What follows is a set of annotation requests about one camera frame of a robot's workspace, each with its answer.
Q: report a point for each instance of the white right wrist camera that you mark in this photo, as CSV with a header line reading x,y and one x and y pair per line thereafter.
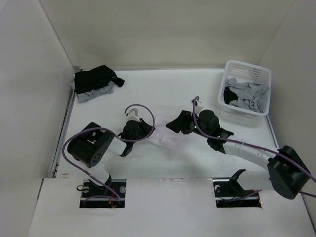
x,y
197,104

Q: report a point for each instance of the crumpled grey tank top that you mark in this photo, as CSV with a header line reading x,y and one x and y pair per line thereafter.
x,y
251,96

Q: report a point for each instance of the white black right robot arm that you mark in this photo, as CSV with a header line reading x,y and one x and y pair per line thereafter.
x,y
285,171

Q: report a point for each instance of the white tank top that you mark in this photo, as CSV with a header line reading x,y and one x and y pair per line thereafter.
x,y
162,136

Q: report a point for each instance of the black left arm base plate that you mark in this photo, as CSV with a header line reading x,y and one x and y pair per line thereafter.
x,y
93,196

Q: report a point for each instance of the folded black tank top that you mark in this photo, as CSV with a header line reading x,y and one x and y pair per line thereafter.
x,y
95,79

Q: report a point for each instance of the white plastic laundry basket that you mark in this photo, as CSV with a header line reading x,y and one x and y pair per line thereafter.
x,y
244,72

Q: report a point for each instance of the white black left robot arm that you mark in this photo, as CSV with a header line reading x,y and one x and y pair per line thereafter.
x,y
89,146

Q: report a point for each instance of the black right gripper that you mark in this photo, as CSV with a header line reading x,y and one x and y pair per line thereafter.
x,y
181,122

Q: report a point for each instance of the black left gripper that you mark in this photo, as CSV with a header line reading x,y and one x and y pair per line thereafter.
x,y
145,128

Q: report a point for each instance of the folded grey tank top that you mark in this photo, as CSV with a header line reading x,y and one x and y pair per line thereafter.
x,y
87,96

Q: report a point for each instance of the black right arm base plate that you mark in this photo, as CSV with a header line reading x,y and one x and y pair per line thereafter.
x,y
229,194

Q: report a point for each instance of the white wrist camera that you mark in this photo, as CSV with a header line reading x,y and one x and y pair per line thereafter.
x,y
197,104
132,114

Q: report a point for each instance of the crumpled black tank top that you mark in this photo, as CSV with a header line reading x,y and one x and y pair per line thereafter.
x,y
229,96

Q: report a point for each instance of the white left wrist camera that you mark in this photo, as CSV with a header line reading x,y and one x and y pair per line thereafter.
x,y
132,114

